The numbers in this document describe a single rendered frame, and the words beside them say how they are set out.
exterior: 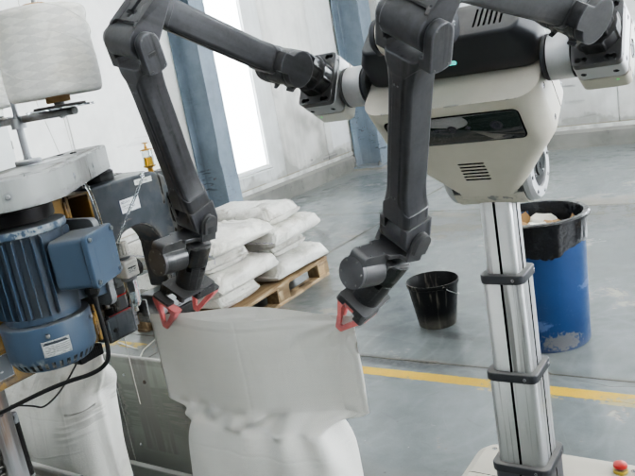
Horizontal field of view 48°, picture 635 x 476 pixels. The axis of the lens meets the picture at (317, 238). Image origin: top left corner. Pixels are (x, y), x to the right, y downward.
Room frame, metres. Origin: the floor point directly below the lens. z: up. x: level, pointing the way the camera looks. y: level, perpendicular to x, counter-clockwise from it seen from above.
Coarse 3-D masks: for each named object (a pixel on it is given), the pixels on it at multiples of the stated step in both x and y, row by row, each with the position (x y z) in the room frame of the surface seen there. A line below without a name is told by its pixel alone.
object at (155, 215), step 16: (128, 176) 1.59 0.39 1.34; (160, 176) 1.63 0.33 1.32; (96, 192) 1.48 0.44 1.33; (112, 192) 1.52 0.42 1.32; (128, 192) 1.55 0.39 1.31; (144, 192) 1.59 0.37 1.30; (160, 192) 1.63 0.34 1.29; (112, 208) 1.51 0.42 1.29; (144, 208) 1.58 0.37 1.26; (160, 208) 1.62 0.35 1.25; (112, 224) 1.50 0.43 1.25; (128, 224) 1.53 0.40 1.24; (144, 224) 1.57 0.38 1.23; (160, 224) 1.61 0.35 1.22; (176, 224) 1.65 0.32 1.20; (144, 240) 1.63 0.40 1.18; (144, 256) 1.64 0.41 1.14; (176, 272) 1.62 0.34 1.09; (112, 304) 1.47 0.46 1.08; (128, 304) 1.49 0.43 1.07
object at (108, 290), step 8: (72, 224) 1.26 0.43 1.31; (80, 224) 1.24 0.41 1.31; (88, 224) 1.23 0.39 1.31; (96, 224) 1.23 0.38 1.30; (112, 280) 1.23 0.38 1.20; (104, 288) 1.22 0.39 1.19; (112, 288) 1.23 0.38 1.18; (80, 296) 1.21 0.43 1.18; (104, 296) 1.23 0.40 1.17; (112, 296) 1.23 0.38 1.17; (104, 304) 1.24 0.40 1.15
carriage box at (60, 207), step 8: (56, 200) 1.41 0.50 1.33; (64, 200) 1.42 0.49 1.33; (56, 208) 1.41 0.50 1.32; (64, 208) 1.42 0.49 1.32; (96, 320) 1.42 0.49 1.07; (96, 328) 1.42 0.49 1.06; (0, 336) 1.25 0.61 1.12; (96, 336) 1.42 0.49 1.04; (0, 344) 1.25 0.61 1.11; (0, 352) 1.24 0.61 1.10; (16, 368) 1.26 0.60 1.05; (16, 376) 1.26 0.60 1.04; (24, 376) 1.27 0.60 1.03; (0, 384) 1.23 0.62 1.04; (8, 384) 1.24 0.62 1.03
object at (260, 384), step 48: (192, 336) 1.40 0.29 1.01; (240, 336) 1.32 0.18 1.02; (288, 336) 1.29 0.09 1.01; (336, 336) 1.26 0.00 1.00; (192, 384) 1.42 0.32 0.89; (240, 384) 1.33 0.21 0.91; (288, 384) 1.30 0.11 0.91; (336, 384) 1.27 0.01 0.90; (192, 432) 1.41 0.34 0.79; (240, 432) 1.32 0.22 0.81; (288, 432) 1.27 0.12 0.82; (336, 432) 1.29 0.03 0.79
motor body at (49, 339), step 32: (32, 224) 1.17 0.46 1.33; (64, 224) 1.22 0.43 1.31; (0, 256) 1.13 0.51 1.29; (32, 256) 1.14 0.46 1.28; (0, 288) 1.13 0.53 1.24; (32, 288) 1.13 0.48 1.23; (0, 320) 1.13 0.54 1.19; (32, 320) 1.13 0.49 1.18; (64, 320) 1.14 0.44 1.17; (32, 352) 1.12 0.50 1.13; (64, 352) 1.13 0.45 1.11
